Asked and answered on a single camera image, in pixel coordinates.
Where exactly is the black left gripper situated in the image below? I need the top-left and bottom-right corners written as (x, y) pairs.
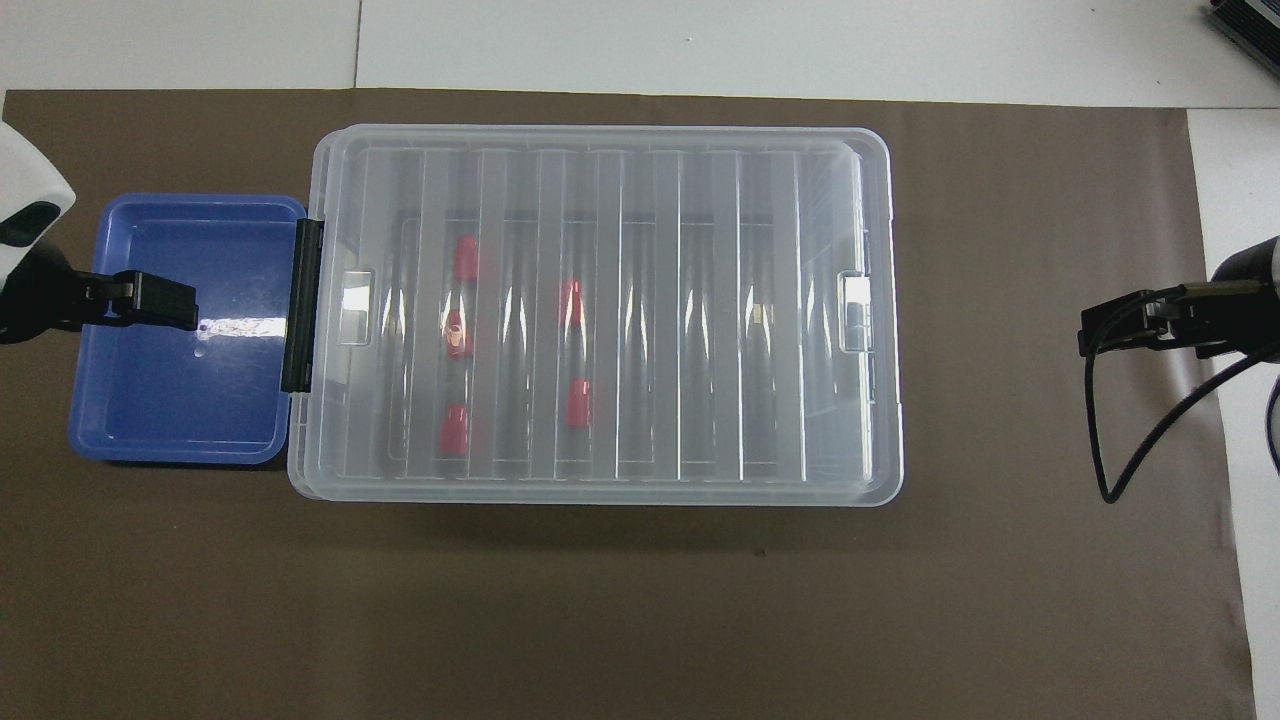
top-left (0, 243), bottom-right (199, 344)

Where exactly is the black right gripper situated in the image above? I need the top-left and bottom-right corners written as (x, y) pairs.
top-left (1078, 235), bottom-right (1280, 361)

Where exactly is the clear ribbed plastic lid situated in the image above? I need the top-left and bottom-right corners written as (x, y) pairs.
top-left (287, 123), bottom-right (906, 508)

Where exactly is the blue plastic tray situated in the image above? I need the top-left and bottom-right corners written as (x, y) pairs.
top-left (67, 193), bottom-right (308, 467)

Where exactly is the clear plastic storage box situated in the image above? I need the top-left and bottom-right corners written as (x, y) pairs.
top-left (287, 125), bottom-right (906, 508)

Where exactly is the black ribbed electronic device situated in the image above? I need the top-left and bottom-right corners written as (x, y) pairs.
top-left (1205, 0), bottom-right (1280, 51)

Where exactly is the brown paper table mat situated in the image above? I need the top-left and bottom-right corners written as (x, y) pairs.
top-left (0, 88), bottom-right (1259, 720)

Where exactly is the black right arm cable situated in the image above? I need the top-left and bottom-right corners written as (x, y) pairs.
top-left (1085, 290), bottom-right (1280, 504)

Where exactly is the black box latch handle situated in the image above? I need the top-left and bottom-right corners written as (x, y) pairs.
top-left (280, 218), bottom-right (326, 393)

